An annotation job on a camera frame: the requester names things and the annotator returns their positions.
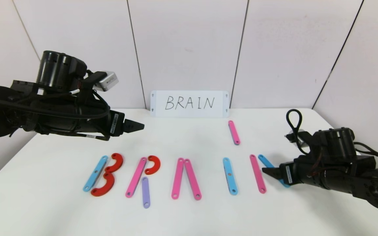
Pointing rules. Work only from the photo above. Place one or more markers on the black right camera bracket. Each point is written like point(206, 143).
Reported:
point(313, 144)

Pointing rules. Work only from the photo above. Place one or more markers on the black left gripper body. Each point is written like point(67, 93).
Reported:
point(116, 123)

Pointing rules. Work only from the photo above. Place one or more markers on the black camera bracket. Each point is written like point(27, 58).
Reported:
point(313, 144)
point(90, 80)

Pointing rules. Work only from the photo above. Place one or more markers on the short purple bar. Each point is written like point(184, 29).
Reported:
point(146, 193)

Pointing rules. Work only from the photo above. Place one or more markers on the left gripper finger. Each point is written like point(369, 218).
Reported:
point(131, 124)
point(130, 129)

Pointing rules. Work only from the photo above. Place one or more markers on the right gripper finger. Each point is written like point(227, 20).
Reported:
point(274, 174)
point(277, 168)

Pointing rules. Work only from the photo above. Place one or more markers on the black left camera bracket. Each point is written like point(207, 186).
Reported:
point(90, 80)

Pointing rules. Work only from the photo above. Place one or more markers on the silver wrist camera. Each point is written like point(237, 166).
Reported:
point(302, 135)
point(108, 80)

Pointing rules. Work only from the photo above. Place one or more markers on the white sign card BRAIN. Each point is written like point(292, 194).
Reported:
point(189, 94)

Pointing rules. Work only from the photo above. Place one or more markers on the blue bar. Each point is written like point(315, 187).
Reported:
point(266, 161)
point(232, 184)
point(95, 173)

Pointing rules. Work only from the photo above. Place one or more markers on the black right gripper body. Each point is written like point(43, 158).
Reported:
point(287, 174)

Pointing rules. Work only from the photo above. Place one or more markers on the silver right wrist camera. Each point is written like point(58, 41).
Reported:
point(302, 135)

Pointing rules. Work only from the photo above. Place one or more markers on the pink bar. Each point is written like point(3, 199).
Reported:
point(136, 177)
point(258, 173)
point(233, 132)
point(178, 178)
point(192, 179)

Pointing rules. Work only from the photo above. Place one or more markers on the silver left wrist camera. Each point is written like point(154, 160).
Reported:
point(108, 80)

